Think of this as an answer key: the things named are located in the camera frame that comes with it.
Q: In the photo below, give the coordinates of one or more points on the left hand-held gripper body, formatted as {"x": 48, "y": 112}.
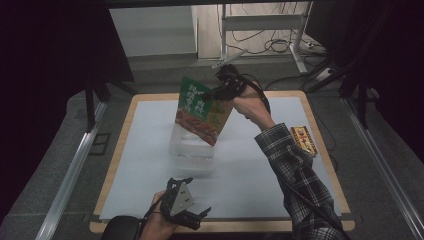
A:
{"x": 181, "y": 200}

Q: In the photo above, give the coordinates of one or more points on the person's right hand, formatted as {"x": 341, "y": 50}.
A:
{"x": 255, "y": 106}

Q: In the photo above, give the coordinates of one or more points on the person's left hand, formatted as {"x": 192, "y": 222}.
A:
{"x": 158, "y": 226}

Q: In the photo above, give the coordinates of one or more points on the white cabinet panel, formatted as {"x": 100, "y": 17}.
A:
{"x": 153, "y": 30}

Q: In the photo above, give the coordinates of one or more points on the aluminium rail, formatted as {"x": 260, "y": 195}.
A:
{"x": 383, "y": 170}
{"x": 71, "y": 173}

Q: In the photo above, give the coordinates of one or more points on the white table mat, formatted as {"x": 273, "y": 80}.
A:
{"x": 150, "y": 150}

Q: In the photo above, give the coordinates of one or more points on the dark metal stand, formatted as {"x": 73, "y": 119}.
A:
{"x": 90, "y": 106}
{"x": 361, "y": 100}

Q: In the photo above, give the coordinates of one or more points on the white power strip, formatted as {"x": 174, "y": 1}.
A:
{"x": 324, "y": 74}

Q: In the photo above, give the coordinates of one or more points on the white metal desk frame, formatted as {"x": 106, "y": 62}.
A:
{"x": 263, "y": 22}

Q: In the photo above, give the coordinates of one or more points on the red and green snack packet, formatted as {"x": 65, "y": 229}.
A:
{"x": 196, "y": 113}

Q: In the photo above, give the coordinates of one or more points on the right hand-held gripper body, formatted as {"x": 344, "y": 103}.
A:
{"x": 233, "y": 83}

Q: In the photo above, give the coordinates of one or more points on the black floor plate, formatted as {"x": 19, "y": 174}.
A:
{"x": 99, "y": 144}

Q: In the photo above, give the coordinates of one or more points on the clear plastic container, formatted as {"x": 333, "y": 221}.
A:
{"x": 191, "y": 156}

